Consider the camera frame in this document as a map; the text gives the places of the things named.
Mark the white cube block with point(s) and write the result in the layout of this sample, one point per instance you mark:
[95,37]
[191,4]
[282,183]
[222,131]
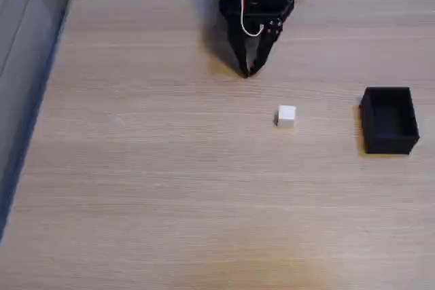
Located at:
[286,117]

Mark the black open box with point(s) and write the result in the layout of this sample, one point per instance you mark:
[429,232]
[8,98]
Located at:
[389,120]

